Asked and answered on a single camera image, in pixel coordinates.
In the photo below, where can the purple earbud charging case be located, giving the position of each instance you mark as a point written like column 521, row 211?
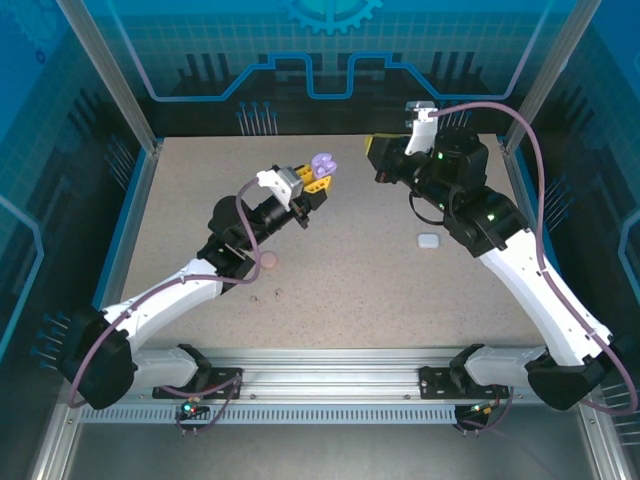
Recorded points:
column 324, row 164

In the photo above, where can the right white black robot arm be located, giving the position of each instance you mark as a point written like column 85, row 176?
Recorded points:
column 530, row 285

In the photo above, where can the white earbud charging case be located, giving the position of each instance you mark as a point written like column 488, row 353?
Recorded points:
column 428, row 241

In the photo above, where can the aluminium base beam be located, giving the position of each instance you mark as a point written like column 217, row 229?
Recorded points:
column 325, row 372

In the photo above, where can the aluminium frame leg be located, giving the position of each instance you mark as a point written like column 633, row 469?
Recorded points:
column 612, row 460
column 45, row 460

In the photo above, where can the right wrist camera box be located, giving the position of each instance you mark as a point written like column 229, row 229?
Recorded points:
column 419, row 132

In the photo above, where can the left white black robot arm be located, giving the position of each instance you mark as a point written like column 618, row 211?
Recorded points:
column 160, row 305

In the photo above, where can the aluminium side rail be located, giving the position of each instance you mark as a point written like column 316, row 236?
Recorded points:
column 525, row 200
column 140, row 200

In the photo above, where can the connector board with lights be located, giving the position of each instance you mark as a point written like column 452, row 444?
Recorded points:
column 190, row 410
column 480, row 410

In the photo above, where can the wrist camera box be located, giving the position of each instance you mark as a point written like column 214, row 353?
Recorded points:
column 285, row 182
column 419, row 132

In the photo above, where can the pink earbud charging case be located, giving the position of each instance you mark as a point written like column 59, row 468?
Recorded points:
column 269, row 261

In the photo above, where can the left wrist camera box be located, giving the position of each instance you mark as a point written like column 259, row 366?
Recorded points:
column 285, row 182

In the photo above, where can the aluminium frame post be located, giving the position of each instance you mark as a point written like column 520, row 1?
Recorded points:
column 549, row 75
column 110, row 75

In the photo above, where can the grey metal sheet tray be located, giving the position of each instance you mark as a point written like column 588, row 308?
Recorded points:
column 325, row 455

